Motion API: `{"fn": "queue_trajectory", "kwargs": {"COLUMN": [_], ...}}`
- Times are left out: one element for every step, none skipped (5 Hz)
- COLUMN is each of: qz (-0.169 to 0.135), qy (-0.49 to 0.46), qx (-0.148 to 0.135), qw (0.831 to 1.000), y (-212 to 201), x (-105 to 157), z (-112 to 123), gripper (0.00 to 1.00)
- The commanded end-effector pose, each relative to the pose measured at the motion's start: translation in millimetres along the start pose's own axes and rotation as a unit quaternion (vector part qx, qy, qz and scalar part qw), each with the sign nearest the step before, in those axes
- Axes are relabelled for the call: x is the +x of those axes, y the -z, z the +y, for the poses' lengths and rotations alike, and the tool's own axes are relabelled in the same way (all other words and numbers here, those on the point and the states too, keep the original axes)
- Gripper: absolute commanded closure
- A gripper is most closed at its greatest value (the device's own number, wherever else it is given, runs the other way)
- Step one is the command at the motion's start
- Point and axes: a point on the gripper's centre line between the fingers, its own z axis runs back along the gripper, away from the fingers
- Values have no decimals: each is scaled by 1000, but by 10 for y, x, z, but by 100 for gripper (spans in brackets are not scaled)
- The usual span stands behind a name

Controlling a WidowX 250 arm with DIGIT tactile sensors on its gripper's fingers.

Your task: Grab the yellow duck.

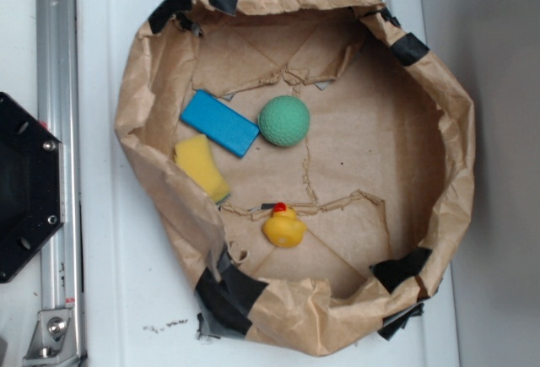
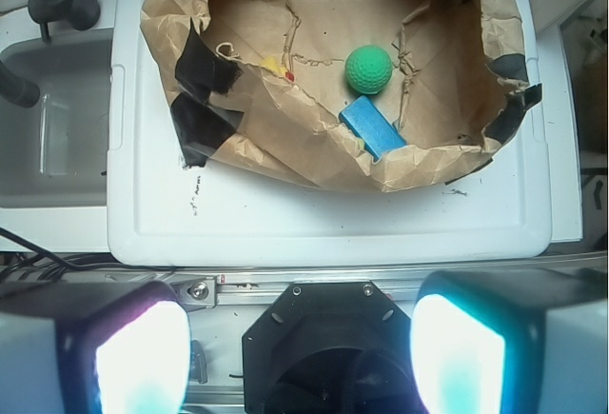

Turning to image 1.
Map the yellow rubber duck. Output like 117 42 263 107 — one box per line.
262 202 308 248

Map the green golf ball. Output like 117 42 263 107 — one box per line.
257 95 311 148

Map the yellow sponge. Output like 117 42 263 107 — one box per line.
174 134 230 204

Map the blue rectangular block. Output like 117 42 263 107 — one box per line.
180 89 259 158

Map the brown paper bag bin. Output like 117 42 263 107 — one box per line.
115 0 476 356

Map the white tray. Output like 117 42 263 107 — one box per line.
77 0 460 366

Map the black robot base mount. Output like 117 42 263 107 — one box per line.
1 93 63 283

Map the aluminium frame rail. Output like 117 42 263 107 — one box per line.
23 0 88 366

